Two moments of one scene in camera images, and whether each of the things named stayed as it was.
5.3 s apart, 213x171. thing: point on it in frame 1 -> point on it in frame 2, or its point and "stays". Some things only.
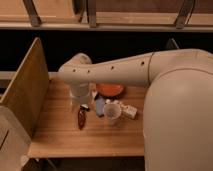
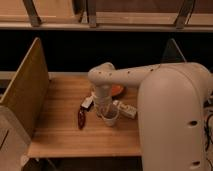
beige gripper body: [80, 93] -> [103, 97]
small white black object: [84, 107] stays
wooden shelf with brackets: [108, 15] stays
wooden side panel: [27, 92] stays
